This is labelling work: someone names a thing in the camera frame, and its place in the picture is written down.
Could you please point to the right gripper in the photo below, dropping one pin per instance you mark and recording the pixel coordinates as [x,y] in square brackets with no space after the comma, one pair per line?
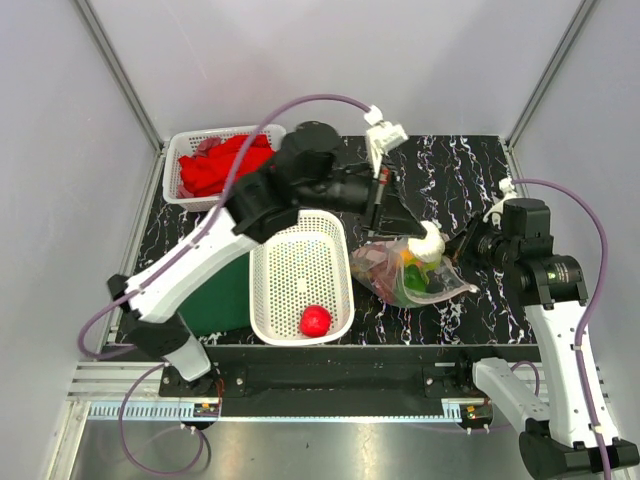
[462,247]

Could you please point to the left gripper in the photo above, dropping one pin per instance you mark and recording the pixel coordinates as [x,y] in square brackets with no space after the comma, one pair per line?
[385,212]

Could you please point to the beige fake garlic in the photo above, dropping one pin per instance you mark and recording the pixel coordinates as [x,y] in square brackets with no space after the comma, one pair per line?
[431,247]

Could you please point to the clear zip top bag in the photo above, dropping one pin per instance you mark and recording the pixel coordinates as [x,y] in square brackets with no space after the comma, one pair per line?
[446,283]

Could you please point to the green fake pepper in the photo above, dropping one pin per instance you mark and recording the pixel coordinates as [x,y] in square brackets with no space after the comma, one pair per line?
[417,279]

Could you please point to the red fake apple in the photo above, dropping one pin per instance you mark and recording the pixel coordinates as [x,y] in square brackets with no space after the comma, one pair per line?
[315,321]

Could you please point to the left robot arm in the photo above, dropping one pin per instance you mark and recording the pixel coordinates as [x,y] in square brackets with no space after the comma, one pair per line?
[304,172]

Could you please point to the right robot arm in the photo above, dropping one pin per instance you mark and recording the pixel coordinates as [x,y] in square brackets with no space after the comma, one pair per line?
[571,433]

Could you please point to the orange fake fruit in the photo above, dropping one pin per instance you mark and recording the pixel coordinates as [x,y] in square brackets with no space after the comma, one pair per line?
[408,258]

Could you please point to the purple fake grapes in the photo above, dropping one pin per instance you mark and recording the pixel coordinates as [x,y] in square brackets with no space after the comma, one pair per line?
[383,282]

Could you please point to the large white perforated basket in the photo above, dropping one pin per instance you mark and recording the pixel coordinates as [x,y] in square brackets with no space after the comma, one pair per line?
[302,266]

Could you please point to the red cloth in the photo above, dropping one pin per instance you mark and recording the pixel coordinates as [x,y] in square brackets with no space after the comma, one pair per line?
[206,176]

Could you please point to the green cloth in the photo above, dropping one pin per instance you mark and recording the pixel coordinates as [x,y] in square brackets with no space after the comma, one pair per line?
[221,304]

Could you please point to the grey pink cloth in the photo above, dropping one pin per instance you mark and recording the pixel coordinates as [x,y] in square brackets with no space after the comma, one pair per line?
[205,146]

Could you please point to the small white basket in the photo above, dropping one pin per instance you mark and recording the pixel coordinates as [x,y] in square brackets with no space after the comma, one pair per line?
[185,144]

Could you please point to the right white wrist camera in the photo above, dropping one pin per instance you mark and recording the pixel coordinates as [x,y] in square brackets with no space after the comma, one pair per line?
[494,214]

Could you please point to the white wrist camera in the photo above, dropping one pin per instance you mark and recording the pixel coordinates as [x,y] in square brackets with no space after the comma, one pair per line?
[494,214]
[381,137]

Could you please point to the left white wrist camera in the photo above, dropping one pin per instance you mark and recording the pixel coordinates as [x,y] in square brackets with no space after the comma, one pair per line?
[381,137]

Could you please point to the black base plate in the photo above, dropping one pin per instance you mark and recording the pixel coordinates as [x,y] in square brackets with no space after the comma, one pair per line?
[350,381]

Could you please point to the white cable duct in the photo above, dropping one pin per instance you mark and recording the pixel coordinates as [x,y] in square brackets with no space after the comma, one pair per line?
[196,412]

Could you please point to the left aluminium frame post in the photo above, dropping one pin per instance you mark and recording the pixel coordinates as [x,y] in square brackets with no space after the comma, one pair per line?
[98,34]

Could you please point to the aluminium frame post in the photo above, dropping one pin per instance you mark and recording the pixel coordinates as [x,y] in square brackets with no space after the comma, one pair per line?
[98,34]
[564,47]

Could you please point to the right aluminium frame post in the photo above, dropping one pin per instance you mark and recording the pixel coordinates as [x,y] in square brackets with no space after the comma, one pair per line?
[564,47]

